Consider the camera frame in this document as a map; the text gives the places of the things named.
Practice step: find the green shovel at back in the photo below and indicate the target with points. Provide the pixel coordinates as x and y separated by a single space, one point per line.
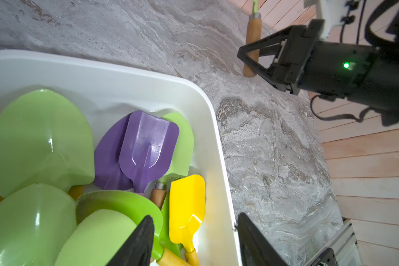
181 159

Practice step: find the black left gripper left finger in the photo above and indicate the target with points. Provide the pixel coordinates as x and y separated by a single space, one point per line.
137 249

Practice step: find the pink handled purple shovel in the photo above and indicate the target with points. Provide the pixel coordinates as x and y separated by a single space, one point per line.
147 149

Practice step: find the white storage box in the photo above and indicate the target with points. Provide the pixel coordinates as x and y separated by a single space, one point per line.
105 93

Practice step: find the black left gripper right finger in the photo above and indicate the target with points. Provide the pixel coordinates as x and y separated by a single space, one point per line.
255 249

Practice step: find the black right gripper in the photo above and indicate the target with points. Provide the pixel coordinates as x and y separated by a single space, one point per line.
363 74

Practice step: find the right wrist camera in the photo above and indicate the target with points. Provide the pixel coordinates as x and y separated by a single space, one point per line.
335 13

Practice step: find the bright green yellow-handled shovel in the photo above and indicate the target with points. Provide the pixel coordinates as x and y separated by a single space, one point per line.
136 207

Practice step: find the green shovel wooden handle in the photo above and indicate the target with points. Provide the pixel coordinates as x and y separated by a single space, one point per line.
254 31
44 138

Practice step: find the yellow plastic shovel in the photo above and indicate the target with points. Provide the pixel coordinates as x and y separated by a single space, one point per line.
187 212

